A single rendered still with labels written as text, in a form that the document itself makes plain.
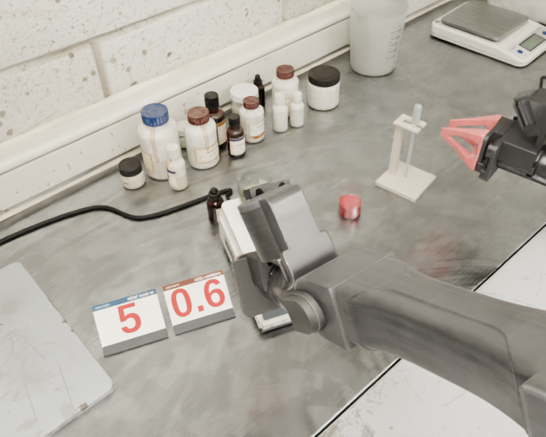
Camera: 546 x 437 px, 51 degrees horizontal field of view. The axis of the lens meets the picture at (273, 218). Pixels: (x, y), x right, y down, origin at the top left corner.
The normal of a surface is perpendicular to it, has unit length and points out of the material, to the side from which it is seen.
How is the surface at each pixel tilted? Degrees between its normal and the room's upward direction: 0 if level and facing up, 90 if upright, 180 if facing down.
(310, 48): 90
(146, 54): 90
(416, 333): 87
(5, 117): 90
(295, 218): 48
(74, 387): 0
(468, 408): 0
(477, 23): 0
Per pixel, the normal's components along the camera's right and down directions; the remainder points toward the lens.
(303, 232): 0.41, -0.07
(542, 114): -0.63, 0.55
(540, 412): -0.82, 0.41
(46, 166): 0.67, 0.51
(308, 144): -0.02, -0.72
